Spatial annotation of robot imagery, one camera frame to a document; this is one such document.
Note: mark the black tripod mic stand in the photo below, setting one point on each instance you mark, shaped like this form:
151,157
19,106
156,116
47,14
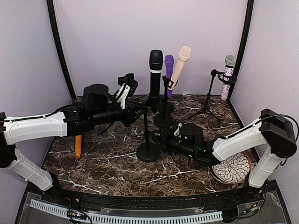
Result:
206,108

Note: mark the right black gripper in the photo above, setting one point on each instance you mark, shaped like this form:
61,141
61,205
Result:
165,136

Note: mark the glitter silver microphone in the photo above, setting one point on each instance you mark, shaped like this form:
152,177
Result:
228,72

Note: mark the black stand of beige microphone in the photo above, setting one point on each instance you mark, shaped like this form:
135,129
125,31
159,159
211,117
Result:
164,120

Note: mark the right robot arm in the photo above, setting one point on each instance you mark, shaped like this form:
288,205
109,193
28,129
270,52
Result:
271,129

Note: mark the left black frame post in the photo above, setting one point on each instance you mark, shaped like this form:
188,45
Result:
59,48

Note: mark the white cable duct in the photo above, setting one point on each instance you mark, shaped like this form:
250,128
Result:
96,218

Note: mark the black stand of purple microphone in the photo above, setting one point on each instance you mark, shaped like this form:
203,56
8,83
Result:
169,107

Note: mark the purple microphone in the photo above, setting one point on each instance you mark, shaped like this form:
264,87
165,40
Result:
169,62

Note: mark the black frame post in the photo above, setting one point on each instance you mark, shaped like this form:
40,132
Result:
244,37
59,48

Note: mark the flower pattern plate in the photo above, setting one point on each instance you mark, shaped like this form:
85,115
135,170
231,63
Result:
233,170

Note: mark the black microphone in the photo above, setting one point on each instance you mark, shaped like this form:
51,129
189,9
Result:
155,65

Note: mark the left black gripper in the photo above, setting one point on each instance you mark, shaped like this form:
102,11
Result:
130,117

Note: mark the right black frame post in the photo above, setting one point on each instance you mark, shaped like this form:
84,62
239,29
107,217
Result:
244,37

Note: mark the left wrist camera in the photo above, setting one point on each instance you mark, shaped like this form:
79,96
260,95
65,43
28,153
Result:
127,89

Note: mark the orange microphone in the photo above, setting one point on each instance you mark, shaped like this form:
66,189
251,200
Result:
78,146

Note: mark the black front rail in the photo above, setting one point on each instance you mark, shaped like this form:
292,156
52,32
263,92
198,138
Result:
220,201

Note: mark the beige pink microphone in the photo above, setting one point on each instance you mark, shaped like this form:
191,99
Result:
183,56

